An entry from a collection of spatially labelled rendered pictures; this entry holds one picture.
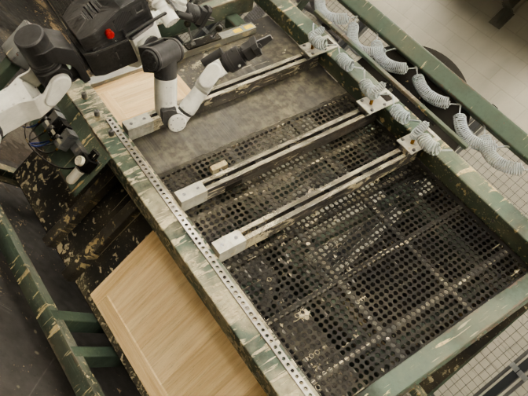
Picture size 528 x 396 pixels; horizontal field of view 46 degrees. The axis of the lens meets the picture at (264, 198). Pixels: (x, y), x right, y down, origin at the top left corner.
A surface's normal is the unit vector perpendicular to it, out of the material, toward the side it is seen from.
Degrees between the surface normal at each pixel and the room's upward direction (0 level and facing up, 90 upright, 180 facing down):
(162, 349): 90
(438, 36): 90
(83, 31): 82
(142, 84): 51
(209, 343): 90
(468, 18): 90
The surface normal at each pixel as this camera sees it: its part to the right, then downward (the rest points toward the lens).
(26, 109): 0.17, 0.83
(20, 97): -0.08, -0.50
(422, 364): 0.11, -0.61
